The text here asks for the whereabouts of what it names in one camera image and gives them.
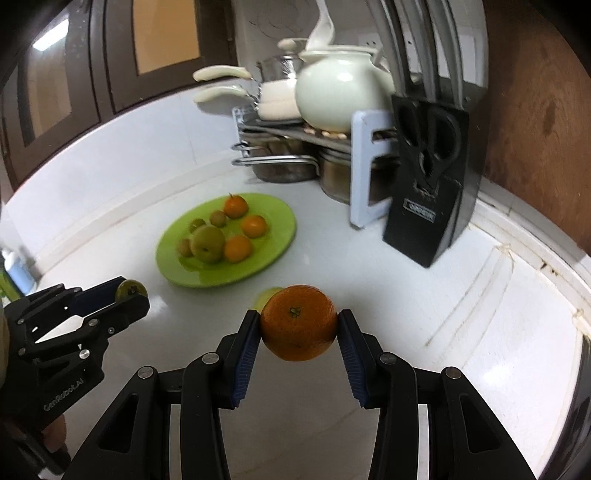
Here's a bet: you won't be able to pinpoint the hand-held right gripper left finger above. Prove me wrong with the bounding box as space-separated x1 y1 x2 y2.
62 309 262 480

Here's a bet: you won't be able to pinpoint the white ceramic pot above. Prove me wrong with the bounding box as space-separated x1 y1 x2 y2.
295 45 398 130

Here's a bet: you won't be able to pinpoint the steel-handled knife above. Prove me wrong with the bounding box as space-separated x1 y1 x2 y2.
457 0 488 114
422 0 460 109
383 0 419 100

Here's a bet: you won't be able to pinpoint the orange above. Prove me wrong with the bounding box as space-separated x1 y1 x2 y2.
241 214 269 239
223 235 253 264
223 194 249 219
259 285 339 363

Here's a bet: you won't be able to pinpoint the green plate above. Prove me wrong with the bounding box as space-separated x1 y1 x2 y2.
156 193 297 289

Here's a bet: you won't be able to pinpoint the steel pot with long handle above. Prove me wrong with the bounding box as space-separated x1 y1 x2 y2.
231 138 321 183

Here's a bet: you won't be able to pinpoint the brown wooden cutting board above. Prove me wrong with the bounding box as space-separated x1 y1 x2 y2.
480 0 591 259

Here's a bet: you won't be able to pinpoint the dark wooden cabinet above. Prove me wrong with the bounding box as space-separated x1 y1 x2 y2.
0 0 241 195

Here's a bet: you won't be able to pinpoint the steel saucepan with cream handle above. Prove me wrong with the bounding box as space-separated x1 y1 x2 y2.
193 39 305 84

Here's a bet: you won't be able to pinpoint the wooden trivet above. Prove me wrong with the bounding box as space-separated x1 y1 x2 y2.
302 124 352 139

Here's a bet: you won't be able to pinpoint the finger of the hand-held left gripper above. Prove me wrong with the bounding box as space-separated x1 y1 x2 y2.
28 276 130 320
76 295 151 344

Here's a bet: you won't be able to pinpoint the black scissors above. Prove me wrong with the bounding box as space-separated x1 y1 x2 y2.
397 99 462 190

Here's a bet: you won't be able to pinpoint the white-sided pot rack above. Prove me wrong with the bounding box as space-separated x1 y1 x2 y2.
231 106 402 229

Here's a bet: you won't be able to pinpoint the black knife block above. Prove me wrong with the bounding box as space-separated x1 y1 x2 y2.
382 90 483 268

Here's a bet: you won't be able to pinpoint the white ladle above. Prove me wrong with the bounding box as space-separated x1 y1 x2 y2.
307 0 337 51

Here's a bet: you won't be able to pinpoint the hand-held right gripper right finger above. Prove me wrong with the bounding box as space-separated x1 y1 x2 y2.
338 309 539 480

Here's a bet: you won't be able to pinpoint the blue-white plastic bottle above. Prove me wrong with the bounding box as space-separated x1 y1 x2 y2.
2 249 33 296

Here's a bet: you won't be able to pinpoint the person's left hand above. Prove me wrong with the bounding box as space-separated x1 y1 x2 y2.
39 413 68 446

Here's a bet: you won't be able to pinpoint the olive green apple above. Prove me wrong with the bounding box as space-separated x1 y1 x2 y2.
190 224 227 265

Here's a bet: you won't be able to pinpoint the pale green apple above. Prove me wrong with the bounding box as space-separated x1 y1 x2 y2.
253 287 284 311

